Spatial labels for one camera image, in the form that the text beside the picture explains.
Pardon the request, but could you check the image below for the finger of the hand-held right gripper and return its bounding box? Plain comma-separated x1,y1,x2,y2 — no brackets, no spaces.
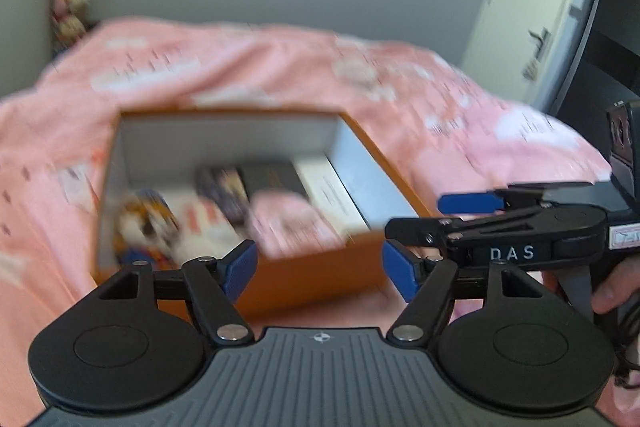
437,183,552,222
384,216,468,254

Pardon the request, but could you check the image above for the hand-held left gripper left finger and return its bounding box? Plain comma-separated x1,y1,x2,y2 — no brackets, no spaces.
97,240,259,348

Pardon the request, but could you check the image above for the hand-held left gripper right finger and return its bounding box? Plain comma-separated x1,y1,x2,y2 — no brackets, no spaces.
382,239,557,349

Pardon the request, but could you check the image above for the orange cardboard box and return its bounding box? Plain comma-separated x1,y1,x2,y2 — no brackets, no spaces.
95,107,436,323

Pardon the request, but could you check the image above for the pink fabric pouch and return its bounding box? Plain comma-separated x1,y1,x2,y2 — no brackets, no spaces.
247,191,347,262

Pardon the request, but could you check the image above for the dark patterned pouch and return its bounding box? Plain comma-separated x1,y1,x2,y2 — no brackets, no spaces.
195,165,251,226

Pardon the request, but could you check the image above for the red panda plush toy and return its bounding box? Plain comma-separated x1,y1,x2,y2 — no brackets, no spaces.
112,189,236,272

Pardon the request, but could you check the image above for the person's right hand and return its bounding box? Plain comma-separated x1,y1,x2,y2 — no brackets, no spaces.
589,257,640,316

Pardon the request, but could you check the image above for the pink printed blanket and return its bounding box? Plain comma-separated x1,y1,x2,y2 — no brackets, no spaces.
0,18,640,427

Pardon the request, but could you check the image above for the dark wardrobe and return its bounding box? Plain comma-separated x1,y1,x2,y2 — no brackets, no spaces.
546,0,640,210

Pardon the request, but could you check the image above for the door handle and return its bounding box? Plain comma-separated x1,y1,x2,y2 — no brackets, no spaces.
521,26,552,81

